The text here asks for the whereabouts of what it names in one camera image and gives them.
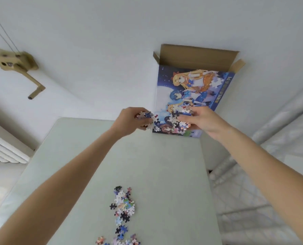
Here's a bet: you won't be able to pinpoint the person's right hand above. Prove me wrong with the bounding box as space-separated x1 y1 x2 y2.
178 106 234 141

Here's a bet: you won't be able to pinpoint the person's left hand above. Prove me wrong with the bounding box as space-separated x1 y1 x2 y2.
110 107 154 138

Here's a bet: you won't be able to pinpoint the handful of puzzle pieces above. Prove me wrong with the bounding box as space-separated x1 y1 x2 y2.
170 108 194 131
135 111 159 130

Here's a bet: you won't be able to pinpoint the cartoon print puzzle box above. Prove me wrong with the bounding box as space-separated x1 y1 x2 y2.
152 44 246 138

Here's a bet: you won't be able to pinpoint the pile of puzzle pieces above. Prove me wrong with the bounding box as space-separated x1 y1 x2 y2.
95 185 142 245

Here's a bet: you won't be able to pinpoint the person's right forearm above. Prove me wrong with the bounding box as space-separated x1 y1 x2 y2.
217 126 303 245

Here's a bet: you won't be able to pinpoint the person's left forearm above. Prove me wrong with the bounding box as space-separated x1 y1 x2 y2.
0 129 125 245

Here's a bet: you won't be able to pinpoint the grey patterned curtain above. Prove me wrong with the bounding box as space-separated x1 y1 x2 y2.
207 79 303 245

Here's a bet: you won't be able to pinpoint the white radiator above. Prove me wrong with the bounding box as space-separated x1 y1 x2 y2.
0 116 34 164

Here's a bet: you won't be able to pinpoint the brass wall fixture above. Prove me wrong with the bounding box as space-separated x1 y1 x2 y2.
0 48 46 100

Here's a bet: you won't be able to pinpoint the thin grey hanging cables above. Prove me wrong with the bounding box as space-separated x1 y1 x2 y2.
0 6 22 54

